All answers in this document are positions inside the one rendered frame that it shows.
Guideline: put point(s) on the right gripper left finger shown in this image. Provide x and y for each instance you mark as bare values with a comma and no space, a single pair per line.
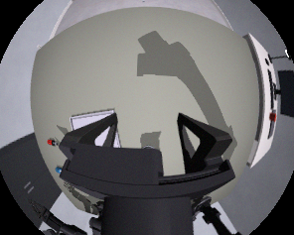
88,133

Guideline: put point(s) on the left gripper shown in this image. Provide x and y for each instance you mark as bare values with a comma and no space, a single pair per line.
42,212

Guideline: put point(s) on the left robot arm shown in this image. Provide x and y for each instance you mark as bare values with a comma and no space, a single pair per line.
67,229

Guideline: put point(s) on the dark blue electric nut driver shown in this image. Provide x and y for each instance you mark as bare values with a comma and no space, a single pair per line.
58,170

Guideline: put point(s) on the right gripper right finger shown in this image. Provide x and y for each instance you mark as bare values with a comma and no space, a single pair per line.
213,142

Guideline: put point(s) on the white shallow rectangular tray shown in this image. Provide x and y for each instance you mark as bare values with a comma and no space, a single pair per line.
83,120

